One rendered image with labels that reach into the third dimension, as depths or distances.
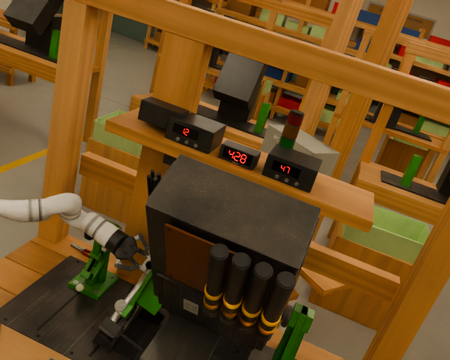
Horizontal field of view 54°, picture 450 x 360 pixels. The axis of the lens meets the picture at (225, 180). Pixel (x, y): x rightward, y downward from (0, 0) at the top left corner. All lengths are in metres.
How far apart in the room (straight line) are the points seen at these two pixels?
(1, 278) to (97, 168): 0.53
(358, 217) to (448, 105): 0.40
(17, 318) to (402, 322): 1.27
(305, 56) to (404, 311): 0.89
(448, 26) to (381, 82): 9.77
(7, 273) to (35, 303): 0.21
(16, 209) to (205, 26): 0.80
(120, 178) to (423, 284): 1.16
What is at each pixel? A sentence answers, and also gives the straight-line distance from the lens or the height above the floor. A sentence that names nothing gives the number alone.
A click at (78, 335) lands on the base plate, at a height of 0.90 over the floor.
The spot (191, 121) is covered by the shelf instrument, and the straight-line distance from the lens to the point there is 1.44.
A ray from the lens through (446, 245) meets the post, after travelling 1.53.
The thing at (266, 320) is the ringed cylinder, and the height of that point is 1.40.
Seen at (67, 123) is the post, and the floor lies 1.42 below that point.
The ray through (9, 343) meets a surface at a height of 0.90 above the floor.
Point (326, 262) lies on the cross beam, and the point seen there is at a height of 1.24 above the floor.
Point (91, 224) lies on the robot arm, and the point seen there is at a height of 1.26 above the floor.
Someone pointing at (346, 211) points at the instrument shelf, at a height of 1.54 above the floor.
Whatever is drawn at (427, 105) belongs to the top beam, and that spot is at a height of 1.88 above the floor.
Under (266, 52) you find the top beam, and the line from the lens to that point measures 1.40.
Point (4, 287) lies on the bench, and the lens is 1.80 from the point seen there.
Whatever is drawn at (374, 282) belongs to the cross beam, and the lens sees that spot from 1.69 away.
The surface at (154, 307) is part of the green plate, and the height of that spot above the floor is 1.13.
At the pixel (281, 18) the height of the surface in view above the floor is 1.70.
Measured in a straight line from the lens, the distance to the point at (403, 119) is 10.62.
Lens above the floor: 2.05
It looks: 24 degrees down
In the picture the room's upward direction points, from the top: 17 degrees clockwise
